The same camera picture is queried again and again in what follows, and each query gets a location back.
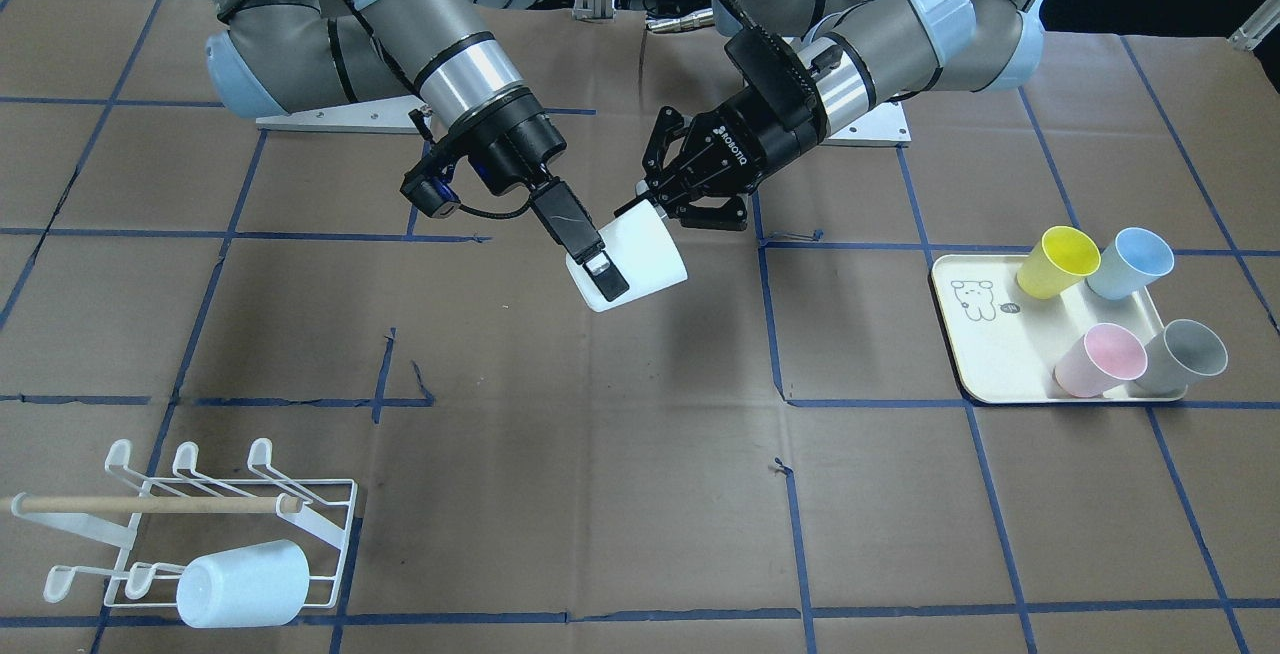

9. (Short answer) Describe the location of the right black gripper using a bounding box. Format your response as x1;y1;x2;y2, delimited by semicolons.
430;90;630;303

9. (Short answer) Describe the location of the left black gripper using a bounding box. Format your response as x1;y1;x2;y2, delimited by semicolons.
640;84;827;233

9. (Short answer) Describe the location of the white plastic cup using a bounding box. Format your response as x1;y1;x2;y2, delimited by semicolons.
564;200;689;312

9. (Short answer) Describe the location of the light blue plastic cup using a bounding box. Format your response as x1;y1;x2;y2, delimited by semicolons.
175;540;310;628

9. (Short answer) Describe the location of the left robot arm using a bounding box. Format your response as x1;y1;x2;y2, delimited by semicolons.
635;0;1044;230

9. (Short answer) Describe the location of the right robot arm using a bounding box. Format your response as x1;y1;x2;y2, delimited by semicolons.
205;0;634;303

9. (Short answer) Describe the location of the yellow plastic cup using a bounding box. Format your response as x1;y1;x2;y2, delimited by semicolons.
1015;225;1101;299

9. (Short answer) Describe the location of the pink plastic cup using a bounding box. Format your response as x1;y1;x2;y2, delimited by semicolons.
1053;323;1149;398

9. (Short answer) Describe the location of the grey plastic cup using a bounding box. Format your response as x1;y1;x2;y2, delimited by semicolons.
1134;320;1229;395

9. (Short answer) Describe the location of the cream plastic tray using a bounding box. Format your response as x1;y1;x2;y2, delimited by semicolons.
931;253;1165;404

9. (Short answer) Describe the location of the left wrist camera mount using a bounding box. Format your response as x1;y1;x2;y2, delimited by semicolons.
724;26;820;131

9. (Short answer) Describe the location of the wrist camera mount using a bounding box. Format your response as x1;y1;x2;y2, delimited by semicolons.
724;26;820;131
399;147;477;218

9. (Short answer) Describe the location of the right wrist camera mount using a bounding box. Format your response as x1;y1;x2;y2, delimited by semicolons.
399;147;477;218

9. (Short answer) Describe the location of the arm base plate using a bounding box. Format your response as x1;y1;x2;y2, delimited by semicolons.
255;95;435;134
742;99;913;147

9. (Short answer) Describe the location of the white wire cup rack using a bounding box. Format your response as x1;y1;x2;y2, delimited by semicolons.
3;436;358;618

